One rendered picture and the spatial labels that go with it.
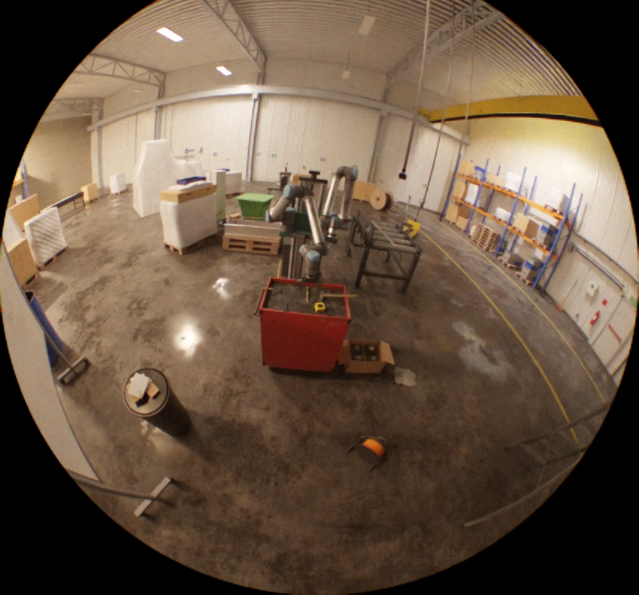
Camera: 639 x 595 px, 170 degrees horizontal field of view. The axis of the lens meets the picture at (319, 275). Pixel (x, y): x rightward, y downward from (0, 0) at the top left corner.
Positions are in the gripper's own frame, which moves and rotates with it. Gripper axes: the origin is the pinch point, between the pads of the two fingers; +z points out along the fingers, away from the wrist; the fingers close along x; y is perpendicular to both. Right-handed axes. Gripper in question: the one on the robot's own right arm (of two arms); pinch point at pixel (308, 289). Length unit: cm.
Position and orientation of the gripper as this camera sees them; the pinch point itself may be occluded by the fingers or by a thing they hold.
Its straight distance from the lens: 178.3
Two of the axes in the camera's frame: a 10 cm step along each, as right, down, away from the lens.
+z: -1.4, 8.2, 5.5
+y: 0.2, 5.6, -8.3
